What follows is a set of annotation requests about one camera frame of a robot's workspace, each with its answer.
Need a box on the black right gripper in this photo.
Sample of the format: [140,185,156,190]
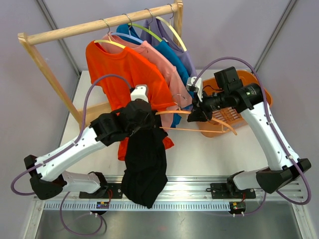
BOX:
[188,89,229,122]

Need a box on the orange clothes hanger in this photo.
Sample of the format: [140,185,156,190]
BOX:
[156,94,237,137]

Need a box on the black t shirt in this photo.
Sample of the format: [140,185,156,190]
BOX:
[121,110,167,209]

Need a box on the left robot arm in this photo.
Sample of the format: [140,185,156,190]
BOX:
[24,99,155,200]

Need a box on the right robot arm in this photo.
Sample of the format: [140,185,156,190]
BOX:
[186,67,312,197]

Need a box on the pink t shirt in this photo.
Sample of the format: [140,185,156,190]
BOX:
[100,35,191,128]

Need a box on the blue t shirt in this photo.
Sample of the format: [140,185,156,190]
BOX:
[116,23,196,127]

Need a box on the orange t shirt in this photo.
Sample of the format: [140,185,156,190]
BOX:
[85,39,176,162]

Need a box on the light blue clothes hanger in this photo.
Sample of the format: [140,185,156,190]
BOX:
[111,24,143,45]

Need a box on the green clothes hanger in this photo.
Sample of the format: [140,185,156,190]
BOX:
[128,15,162,44]

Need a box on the yellow clothes hanger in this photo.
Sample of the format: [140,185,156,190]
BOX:
[94,19,125,49]

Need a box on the lavender t shirt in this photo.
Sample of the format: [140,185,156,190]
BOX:
[140,19,197,77]

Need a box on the cream clothes hanger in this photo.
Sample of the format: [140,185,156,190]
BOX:
[156,0,187,52]

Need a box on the orange plastic basket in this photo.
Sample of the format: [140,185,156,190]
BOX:
[196,70,259,138]

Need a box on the wooden tray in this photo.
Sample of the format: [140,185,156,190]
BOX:
[85,102,112,126]

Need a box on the wooden clothes rack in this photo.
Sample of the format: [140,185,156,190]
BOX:
[17,0,183,124]

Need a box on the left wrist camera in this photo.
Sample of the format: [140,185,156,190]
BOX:
[130,85,149,103]

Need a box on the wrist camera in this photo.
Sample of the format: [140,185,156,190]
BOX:
[185,76,203,102]
[130,85,149,103]

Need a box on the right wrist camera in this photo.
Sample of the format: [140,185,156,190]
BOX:
[185,76,203,102]

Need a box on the aluminium mounting rail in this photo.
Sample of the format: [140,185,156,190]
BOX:
[32,175,304,212]

